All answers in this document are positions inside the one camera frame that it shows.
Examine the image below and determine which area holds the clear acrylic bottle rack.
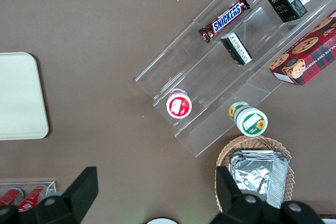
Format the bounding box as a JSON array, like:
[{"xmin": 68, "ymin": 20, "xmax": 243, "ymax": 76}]
[{"xmin": 0, "ymin": 180, "xmax": 57, "ymax": 206}]

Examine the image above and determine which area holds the light tan wicker basket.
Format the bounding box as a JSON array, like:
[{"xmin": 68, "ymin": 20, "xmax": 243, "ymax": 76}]
[{"xmin": 215, "ymin": 135, "xmax": 295, "ymax": 213}]

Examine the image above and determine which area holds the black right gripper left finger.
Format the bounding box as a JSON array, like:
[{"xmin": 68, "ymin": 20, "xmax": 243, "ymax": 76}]
[{"xmin": 0, "ymin": 166, "xmax": 99, "ymax": 224}]

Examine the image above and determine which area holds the green sunflower lidded cup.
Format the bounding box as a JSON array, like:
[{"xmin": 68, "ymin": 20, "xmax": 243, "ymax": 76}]
[{"xmin": 227, "ymin": 100, "xmax": 269, "ymax": 137}]

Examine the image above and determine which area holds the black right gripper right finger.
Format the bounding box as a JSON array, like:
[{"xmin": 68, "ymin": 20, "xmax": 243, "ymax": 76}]
[{"xmin": 209, "ymin": 165, "xmax": 326, "ymax": 224}]

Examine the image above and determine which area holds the small black white-labelled box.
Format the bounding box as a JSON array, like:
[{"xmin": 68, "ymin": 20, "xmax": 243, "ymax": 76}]
[{"xmin": 219, "ymin": 31, "xmax": 253, "ymax": 66}]

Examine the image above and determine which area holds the cream plastic tray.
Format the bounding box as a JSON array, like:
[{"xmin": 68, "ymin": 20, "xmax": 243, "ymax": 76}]
[{"xmin": 0, "ymin": 51, "xmax": 50, "ymax": 141}]

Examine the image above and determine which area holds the silver foil packet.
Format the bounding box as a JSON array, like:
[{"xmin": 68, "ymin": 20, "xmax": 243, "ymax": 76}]
[
  {"xmin": 228, "ymin": 150, "xmax": 292, "ymax": 162},
  {"xmin": 229, "ymin": 155, "xmax": 289, "ymax": 210}
]

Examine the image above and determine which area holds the tall black carton box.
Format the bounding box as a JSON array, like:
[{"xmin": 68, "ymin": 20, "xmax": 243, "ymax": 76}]
[{"xmin": 266, "ymin": 0, "xmax": 308, "ymax": 23}]

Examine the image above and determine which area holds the red tartan cookie box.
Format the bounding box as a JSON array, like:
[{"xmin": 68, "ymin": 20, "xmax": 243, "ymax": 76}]
[{"xmin": 268, "ymin": 9, "xmax": 336, "ymax": 87}]

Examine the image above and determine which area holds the red lidded yoghurt cup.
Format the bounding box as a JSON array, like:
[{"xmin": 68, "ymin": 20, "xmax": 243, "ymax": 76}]
[{"xmin": 165, "ymin": 88, "xmax": 193, "ymax": 119}]

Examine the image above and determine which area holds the brown Snickers bar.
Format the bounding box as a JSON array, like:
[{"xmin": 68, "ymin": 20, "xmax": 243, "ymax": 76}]
[{"xmin": 198, "ymin": 0, "xmax": 251, "ymax": 44}]

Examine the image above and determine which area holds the clear acrylic stepped shelf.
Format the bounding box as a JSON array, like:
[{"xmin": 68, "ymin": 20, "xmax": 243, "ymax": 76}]
[{"xmin": 134, "ymin": 0, "xmax": 336, "ymax": 158}]

